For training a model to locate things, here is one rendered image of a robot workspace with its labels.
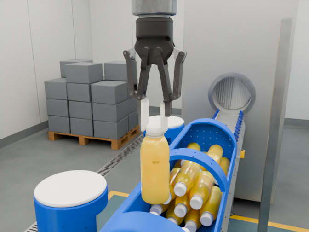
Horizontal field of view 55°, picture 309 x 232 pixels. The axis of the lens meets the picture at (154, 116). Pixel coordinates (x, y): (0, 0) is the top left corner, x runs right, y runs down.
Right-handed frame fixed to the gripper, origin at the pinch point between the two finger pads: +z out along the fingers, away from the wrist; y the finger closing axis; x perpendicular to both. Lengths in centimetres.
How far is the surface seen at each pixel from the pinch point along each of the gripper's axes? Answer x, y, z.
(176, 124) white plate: -124, 28, 40
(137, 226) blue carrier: 9.1, 0.6, 21.6
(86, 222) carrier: -22, 34, 50
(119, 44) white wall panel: -501, 252, 1
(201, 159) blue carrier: -30.9, -5.3, 22.3
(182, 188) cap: -24.0, -0.9, 30.2
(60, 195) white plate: -23, 45, 41
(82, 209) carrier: -22, 35, 44
